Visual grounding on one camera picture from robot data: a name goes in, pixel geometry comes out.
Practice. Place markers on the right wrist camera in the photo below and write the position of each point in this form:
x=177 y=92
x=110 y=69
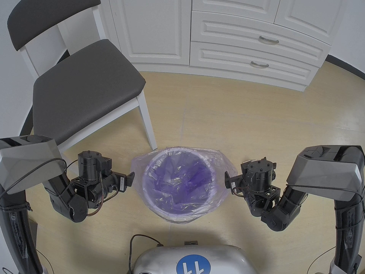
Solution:
x=245 y=170

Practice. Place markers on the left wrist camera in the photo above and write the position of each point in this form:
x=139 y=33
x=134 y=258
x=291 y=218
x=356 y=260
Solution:
x=105 y=164

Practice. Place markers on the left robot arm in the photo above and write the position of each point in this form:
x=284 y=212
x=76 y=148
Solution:
x=28 y=161

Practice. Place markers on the white trash bin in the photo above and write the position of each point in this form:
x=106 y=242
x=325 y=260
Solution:
x=146 y=181

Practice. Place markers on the white wardrobe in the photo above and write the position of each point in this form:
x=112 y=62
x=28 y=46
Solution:
x=156 y=24

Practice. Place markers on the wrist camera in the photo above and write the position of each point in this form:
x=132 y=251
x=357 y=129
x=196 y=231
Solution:
x=105 y=164
x=245 y=170

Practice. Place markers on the purple plastic bag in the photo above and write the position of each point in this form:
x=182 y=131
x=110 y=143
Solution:
x=182 y=181

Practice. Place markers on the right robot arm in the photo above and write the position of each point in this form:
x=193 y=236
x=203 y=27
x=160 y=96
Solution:
x=322 y=167

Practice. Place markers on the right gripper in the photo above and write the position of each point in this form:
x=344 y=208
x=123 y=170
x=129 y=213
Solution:
x=241 y=185

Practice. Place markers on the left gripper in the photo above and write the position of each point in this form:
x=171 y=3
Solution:
x=112 y=183

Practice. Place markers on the white chair grey seat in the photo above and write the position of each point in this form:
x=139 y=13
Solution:
x=85 y=90

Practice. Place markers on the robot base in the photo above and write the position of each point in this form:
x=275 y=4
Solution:
x=159 y=261

